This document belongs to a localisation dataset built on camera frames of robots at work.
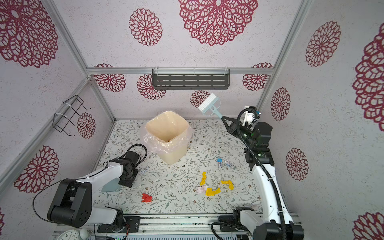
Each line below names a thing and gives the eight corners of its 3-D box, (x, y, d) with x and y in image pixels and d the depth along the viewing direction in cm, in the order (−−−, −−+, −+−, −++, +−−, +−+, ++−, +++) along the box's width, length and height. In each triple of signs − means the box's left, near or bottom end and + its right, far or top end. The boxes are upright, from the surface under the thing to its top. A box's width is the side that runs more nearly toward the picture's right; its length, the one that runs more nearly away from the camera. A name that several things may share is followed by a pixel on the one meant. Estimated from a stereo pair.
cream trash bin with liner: (166, 179, 91) (159, 156, 71) (145, 154, 103) (134, 128, 82) (195, 155, 102) (196, 130, 82) (173, 135, 113) (169, 108, 93)
